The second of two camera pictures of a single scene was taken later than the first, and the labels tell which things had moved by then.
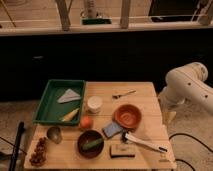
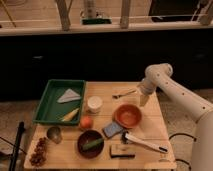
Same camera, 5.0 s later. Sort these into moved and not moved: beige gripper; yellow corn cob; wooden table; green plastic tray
Moved: beige gripper
Not moved: wooden table; yellow corn cob; green plastic tray
